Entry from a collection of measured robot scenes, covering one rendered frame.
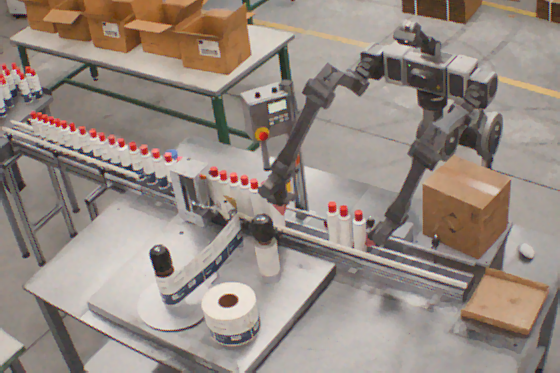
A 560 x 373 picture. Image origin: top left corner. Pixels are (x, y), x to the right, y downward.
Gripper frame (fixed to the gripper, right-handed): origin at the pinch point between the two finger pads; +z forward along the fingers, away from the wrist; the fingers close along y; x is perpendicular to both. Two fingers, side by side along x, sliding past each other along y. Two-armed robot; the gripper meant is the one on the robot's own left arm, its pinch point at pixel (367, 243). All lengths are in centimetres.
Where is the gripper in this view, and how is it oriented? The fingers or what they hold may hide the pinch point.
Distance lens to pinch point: 325.1
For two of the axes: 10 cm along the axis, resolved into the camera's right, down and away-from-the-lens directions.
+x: 7.1, 7.0, -0.3
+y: -5.4, 5.3, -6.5
